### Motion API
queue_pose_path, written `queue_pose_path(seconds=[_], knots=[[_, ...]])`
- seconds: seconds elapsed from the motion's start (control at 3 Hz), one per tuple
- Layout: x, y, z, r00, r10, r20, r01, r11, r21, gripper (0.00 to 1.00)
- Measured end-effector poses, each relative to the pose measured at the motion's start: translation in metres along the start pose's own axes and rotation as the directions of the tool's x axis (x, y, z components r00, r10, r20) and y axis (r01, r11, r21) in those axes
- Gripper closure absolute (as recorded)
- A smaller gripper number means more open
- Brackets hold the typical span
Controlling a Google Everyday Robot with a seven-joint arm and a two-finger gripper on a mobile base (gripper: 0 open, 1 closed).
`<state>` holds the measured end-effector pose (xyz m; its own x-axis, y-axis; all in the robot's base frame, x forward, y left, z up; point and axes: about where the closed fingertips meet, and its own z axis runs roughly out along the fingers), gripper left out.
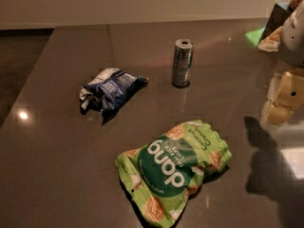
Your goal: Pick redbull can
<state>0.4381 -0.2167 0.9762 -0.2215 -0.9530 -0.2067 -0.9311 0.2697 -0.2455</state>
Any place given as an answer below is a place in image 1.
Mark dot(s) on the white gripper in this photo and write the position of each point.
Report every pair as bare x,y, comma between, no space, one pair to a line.
294,37

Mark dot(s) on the silver redbull can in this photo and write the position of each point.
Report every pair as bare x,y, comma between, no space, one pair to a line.
183,55

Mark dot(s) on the crumpled white wrapper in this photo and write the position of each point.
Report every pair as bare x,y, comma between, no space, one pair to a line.
272,42

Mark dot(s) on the dark box in corner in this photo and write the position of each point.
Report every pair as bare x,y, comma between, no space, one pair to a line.
278,16

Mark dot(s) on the green dang rice chips bag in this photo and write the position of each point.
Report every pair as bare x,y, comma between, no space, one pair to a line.
162,175

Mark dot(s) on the crumpled blue chip bag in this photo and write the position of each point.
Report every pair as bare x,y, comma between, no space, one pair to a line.
109,91

